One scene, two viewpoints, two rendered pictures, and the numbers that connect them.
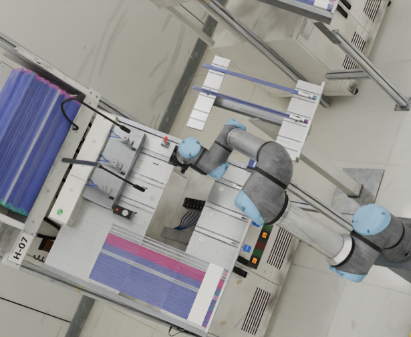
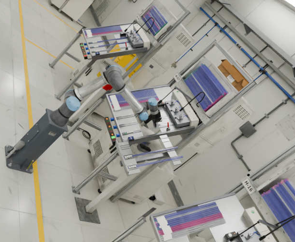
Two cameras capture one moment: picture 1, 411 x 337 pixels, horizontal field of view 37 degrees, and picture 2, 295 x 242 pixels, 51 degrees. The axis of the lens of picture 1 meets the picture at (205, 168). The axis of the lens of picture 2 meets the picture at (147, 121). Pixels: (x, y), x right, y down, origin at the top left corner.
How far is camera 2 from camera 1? 2.51 m
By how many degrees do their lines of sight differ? 56
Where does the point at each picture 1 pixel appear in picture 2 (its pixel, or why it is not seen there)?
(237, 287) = (109, 143)
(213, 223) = (129, 119)
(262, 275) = (103, 157)
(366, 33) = not seen: outside the picture
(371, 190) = (80, 209)
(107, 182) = (173, 106)
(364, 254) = (69, 94)
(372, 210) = (74, 103)
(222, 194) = (134, 127)
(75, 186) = (181, 98)
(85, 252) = (160, 93)
